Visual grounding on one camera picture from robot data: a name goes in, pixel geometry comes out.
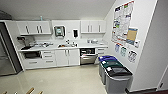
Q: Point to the stainless steel dishwasher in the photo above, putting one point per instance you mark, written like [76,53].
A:
[87,56]

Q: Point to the white narrow drawer unit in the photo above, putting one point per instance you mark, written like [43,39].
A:
[101,51]

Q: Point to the grey trash bins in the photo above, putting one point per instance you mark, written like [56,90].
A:
[106,60]

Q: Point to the grey paper towel dispenser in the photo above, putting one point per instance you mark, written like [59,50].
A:
[59,31]

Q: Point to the dark green bin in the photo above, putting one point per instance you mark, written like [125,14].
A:
[111,65]

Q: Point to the dish rack with dishes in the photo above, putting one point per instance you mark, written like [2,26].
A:
[42,44]

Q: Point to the light blue bottle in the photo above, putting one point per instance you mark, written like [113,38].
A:
[41,18]

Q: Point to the countertop coffee machine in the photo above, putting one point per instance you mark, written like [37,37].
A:
[24,41]

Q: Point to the stainless steel refrigerator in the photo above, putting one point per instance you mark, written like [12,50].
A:
[6,50]

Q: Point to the white three door wall cabinet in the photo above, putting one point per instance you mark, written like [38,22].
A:
[93,26]

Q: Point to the large printed wall poster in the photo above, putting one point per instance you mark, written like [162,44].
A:
[122,21]

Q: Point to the orange brown wall notice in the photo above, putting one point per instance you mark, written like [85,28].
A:
[132,35]

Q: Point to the white wide wall cabinet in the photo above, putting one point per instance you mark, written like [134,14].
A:
[33,27]

